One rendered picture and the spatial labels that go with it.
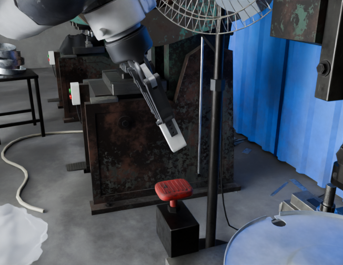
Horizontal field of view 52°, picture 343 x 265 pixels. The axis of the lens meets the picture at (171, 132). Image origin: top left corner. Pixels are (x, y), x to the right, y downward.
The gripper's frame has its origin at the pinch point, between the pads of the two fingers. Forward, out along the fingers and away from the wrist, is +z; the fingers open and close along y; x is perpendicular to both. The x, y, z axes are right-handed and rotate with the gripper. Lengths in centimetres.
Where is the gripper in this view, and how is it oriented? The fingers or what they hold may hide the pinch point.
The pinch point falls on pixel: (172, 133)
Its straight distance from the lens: 66.6
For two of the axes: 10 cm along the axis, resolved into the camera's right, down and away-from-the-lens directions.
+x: 8.7, -4.9, 1.2
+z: 3.9, 8.1, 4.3
